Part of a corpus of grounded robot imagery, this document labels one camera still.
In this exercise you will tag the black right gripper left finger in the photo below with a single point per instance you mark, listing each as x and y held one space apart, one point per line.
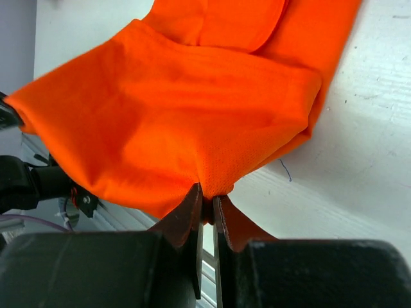
158 267

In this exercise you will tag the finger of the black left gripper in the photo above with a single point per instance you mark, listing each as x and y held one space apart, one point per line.
9 117

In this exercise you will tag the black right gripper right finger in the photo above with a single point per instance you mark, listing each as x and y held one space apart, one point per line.
255 269

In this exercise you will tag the orange t shirt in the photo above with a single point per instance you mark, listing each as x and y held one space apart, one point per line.
195 92

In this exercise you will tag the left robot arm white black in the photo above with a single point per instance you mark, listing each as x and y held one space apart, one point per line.
24 185

